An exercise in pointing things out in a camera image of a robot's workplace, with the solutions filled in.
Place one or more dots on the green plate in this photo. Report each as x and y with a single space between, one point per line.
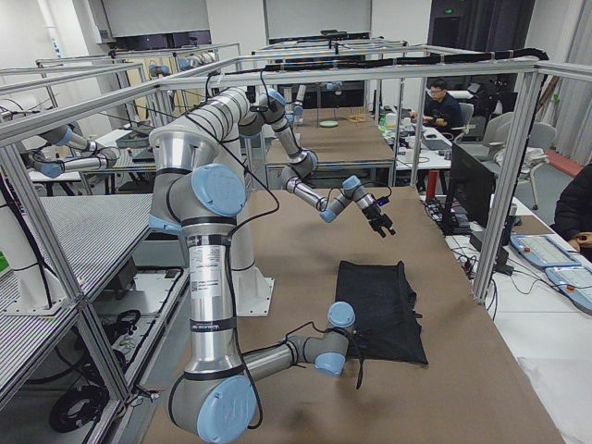
328 124

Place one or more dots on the person in black jacket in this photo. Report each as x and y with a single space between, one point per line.
572 219

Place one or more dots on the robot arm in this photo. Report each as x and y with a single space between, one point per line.
269 109
199 198

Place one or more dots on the aluminium slatted work table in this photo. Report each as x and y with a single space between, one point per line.
98 234

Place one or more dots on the black printed t-shirt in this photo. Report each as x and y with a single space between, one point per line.
384 303

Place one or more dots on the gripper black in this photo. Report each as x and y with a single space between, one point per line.
356 342
375 215

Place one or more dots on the seated person in background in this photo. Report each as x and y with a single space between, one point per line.
443 111

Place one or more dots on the aluminium frame cage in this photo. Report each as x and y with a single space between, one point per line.
427 61

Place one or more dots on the teach pendant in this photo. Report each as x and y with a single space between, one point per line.
541 251
575 283

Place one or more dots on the black computer monitor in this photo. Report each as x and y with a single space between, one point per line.
471 186

